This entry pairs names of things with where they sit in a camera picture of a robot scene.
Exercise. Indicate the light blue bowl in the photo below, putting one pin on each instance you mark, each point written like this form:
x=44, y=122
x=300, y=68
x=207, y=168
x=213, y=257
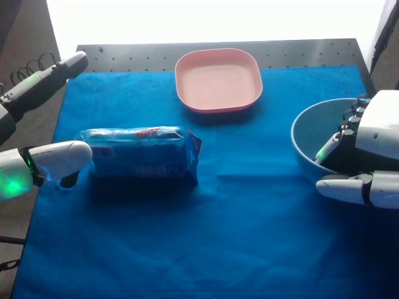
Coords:
x=311, y=130

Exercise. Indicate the pink square plate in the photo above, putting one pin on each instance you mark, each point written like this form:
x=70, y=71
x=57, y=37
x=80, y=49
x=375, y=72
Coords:
x=218, y=81

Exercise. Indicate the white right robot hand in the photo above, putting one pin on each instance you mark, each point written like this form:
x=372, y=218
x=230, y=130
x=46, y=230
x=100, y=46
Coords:
x=378, y=124

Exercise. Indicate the blue snack packet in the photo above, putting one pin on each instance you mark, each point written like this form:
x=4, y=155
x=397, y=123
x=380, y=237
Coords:
x=140, y=155

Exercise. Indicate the blue table cloth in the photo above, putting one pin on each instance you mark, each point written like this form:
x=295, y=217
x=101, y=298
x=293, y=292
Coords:
x=218, y=233

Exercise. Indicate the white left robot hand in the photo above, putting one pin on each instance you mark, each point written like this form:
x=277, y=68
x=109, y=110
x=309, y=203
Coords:
x=59, y=159

